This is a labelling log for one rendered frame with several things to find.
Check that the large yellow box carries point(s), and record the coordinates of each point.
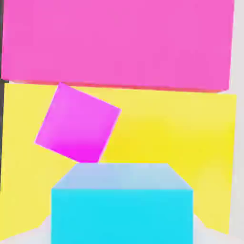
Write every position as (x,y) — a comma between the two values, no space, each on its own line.
(171,133)

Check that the small magenta cube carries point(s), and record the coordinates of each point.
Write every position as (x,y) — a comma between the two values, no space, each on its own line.
(78,124)

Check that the small cyan cube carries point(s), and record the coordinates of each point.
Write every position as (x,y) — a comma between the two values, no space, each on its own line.
(122,215)

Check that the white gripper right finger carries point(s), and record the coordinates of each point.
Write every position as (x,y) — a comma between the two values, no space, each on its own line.
(205,237)

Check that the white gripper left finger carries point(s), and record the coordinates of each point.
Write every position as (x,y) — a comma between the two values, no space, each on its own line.
(36,237)

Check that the large pink box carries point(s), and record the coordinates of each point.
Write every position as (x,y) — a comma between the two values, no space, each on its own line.
(118,42)

